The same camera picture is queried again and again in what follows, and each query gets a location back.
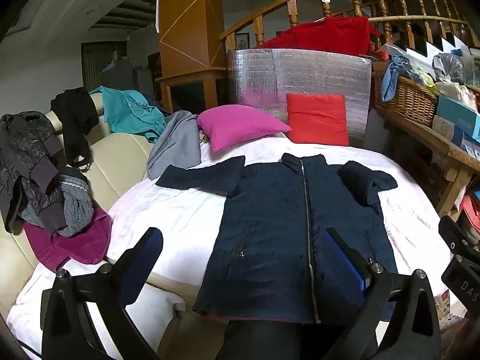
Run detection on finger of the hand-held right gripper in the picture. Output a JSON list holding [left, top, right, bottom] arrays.
[[438, 215, 480, 256]]

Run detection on blue cloth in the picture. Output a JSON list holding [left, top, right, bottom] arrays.
[[380, 55, 413, 103]]

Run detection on red bag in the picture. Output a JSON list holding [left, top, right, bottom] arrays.
[[459, 191, 480, 244]]

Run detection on wooden pillar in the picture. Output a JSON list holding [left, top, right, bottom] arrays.
[[155, 0, 229, 113]]

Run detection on teal cardboard box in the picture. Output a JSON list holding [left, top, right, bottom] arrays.
[[436, 94, 480, 139]]

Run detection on wooden side table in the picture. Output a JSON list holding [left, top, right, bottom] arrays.
[[373, 101, 480, 218]]

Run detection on person's legs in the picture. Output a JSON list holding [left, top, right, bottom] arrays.
[[215, 319, 379, 360]]

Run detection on magenta towel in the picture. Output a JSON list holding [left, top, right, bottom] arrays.
[[23, 199, 112, 272]]

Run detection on clear plastic bag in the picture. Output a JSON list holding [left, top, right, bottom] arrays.
[[433, 52, 466, 83]]

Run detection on beige leather sofa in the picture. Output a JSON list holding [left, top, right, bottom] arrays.
[[0, 92, 158, 323]]

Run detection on wicker basket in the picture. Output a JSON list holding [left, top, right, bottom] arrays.
[[374, 71, 439, 128]]

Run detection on floral paper bag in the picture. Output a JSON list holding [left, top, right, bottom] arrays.
[[435, 289, 469, 331]]

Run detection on white plastic bag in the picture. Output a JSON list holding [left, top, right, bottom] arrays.
[[435, 80, 479, 113]]

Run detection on silver foil insulation board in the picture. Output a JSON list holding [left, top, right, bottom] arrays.
[[226, 48, 373, 147]]

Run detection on wooden stair railing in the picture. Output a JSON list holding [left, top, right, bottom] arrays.
[[219, 0, 469, 51]]

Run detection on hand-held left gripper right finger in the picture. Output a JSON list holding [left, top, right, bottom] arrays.
[[322, 227, 441, 360]]

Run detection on magenta pillow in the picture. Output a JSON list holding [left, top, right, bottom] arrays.
[[196, 106, 292, 152]]

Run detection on pale pink blanket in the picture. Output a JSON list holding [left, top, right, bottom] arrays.
[[7, 131, 456, 360]]

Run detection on red fleece blanket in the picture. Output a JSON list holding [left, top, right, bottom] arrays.
[[255, 16, 379, 56]]

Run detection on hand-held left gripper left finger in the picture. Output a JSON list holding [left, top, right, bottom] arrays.
[[40, 227, 164, 360]]

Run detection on white patterned box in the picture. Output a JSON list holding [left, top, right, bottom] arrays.
[[431, 115, 480, 158]]

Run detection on grey knit garment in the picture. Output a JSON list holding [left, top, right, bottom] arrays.
[[19, 172, 94, 238]]

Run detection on red pillow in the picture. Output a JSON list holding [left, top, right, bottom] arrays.
[[286, 93, 350, 147]]

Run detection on navy blue jacket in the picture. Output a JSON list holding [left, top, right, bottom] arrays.
[[155, 152, 399, 325]]

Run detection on teal garment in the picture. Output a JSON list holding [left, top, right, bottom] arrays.
[[90, 86, 167, 143]]

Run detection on black puffer jacket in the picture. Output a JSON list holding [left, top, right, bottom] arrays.
[[0, 110, 70, 235]]

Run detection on black hanging garment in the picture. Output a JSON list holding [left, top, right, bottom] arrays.
[[50, 87, 100, 173]]

